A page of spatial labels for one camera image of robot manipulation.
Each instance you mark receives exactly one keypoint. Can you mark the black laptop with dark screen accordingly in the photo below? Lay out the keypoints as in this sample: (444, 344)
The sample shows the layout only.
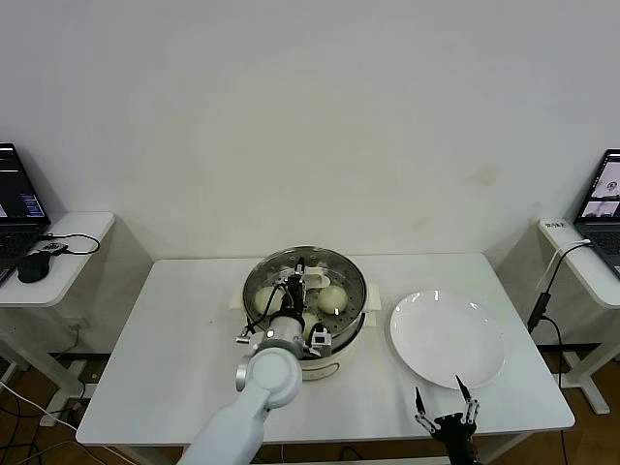
(19, 242)

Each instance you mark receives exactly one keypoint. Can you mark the white electric cooking pot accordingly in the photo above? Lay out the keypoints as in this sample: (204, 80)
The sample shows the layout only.
(334, 363)

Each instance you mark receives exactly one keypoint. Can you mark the black computer mouse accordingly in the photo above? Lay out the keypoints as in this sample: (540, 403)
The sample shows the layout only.
(33, 267)

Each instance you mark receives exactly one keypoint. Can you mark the white side table with label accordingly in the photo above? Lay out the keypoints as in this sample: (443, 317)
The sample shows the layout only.
(588, 278)

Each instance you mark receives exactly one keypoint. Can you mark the round white plate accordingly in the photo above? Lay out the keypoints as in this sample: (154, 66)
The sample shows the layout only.
(445, 339)

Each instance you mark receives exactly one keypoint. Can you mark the white printed label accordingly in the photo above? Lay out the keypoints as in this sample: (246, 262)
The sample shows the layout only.
(556, 225)

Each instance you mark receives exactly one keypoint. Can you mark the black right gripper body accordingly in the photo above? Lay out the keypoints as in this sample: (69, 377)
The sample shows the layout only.
(455, 431)

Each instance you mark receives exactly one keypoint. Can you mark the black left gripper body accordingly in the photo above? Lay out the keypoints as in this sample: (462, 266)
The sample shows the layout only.
(298, 298)

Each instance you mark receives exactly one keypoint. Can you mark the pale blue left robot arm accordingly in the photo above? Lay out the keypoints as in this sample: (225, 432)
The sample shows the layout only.
(227, 426)

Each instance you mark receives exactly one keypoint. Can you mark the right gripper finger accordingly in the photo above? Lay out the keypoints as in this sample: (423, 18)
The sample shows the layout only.
(466, 394)
(419, 402)

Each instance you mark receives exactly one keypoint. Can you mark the round glass pot lid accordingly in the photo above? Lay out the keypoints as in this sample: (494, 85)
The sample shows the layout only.
(319, 279)

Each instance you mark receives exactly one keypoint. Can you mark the white steamed baozi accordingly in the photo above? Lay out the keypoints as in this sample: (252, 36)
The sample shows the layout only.
(310, 321)
(331, 298)
(263, 300)

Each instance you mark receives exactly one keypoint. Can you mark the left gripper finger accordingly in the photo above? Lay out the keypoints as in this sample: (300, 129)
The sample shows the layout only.
(300, 266)

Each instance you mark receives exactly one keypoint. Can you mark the white side table with mouse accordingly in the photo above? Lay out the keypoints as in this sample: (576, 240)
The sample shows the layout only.
(72, 261)

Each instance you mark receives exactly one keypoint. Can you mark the grey laptop with pink screen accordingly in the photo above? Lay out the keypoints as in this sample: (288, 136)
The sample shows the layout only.
(603, 237)

